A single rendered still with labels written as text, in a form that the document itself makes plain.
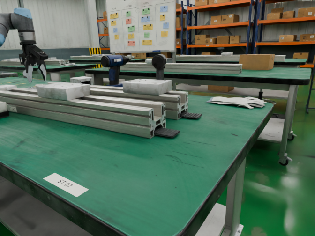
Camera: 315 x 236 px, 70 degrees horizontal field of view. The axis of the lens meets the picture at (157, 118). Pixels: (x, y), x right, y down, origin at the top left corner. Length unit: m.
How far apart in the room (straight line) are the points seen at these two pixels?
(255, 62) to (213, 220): 1.78
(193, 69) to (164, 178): 1.90
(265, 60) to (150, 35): 2.18
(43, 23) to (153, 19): 10.65
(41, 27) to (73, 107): 13.38
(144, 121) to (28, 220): 0.93
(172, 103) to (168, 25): 3.17
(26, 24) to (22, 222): 0.98
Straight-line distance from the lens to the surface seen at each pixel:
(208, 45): 10.64
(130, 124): 0.68
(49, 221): 1.34
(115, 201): 0.41
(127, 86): 0.87
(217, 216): 1.25
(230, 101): 1.02
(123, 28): 4.49
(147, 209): 0.39
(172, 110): 0.80
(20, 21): 1.36
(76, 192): 0.45
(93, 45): 9.55
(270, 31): 11.14
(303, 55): 10.00
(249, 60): 2.60
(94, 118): 0.77
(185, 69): 2.34
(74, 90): 0.84
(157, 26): 4.02
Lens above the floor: 1.03
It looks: 17 degrees down
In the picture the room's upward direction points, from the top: 2 degrees counter-clockwise
